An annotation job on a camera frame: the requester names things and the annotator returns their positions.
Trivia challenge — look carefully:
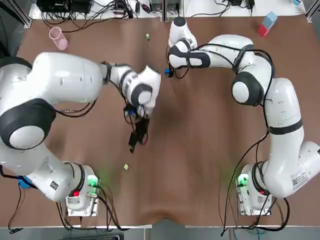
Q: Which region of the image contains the pink mesh cup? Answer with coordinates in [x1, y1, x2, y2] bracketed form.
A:
[48, 26, 69, 51]

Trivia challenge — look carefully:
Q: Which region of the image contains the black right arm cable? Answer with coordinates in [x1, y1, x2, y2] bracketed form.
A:
[164, 43, 277, 137]

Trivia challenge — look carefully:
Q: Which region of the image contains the hub with plugged cables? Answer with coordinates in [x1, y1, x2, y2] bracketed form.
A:
[111, 1, 135, 19]

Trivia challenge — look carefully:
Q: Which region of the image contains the large light blue cube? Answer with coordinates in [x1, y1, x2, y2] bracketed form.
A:
[261, 11, 279, 29]

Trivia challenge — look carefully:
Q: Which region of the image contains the aluminium camera post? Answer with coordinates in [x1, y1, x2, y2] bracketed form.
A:
[161, 0, 169, 24]

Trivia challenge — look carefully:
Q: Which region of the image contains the black flat device box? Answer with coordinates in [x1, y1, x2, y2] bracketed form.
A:
[36, 0, 92, 13]

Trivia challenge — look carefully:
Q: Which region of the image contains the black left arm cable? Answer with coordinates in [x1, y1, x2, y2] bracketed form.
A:
[51, 61, 141, 126]

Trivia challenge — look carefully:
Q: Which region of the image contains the black base cable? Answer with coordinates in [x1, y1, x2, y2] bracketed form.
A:
[219, 133, 272, 237]

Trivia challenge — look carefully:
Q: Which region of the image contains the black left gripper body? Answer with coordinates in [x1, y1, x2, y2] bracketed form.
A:
[133, 117, 151, 137]

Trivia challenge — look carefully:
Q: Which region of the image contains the black lamp cable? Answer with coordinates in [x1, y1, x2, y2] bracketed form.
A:
[7, 184, 25, 235]

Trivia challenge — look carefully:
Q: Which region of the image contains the aluminium frame post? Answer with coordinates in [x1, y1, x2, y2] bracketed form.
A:
[13, 0, 33, 30]
[305, 0, 320, 24]

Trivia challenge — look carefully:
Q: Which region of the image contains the large red cube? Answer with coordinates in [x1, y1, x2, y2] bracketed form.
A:
[257, 24, 272, 38]

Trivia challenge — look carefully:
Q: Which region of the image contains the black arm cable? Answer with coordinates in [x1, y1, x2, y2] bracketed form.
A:
[51, 61, 141, 126]
[164, 43, 277, 137]

